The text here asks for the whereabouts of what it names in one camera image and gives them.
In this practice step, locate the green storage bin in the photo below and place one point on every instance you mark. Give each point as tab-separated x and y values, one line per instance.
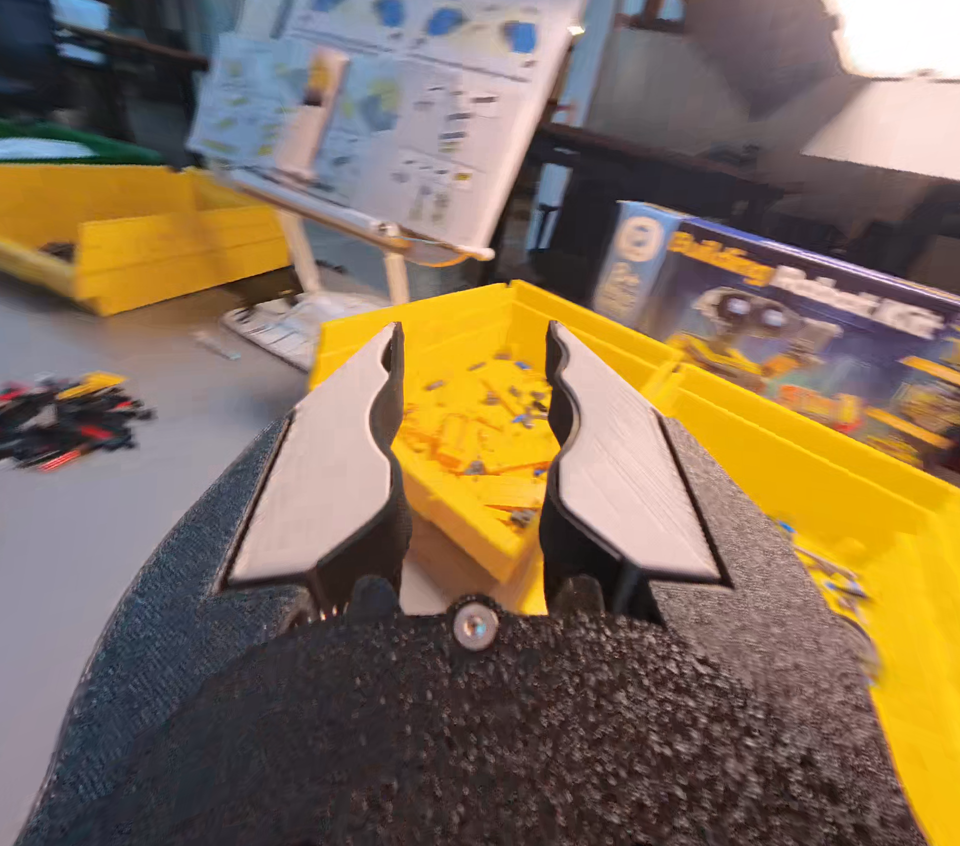
75	145

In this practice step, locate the heap of small black pieces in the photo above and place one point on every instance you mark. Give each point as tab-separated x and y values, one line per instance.
58	251

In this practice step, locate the heap of yellow pieces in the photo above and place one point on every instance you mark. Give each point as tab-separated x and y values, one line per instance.
465	426

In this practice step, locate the heap of blue grey pieces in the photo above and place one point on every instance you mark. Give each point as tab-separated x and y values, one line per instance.
832	583

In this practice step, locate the instruction booklet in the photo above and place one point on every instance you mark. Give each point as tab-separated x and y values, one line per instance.
450	73

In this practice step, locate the pile of small building pins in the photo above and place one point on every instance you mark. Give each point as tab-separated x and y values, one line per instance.
67	422

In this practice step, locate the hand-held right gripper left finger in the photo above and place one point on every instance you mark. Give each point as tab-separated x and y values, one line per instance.
322	478

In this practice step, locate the grey desk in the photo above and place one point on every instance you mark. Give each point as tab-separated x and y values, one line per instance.
150	523

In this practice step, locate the robot kit box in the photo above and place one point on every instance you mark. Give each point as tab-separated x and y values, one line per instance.
787	336

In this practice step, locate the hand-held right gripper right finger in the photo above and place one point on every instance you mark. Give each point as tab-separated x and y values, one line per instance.
630	486

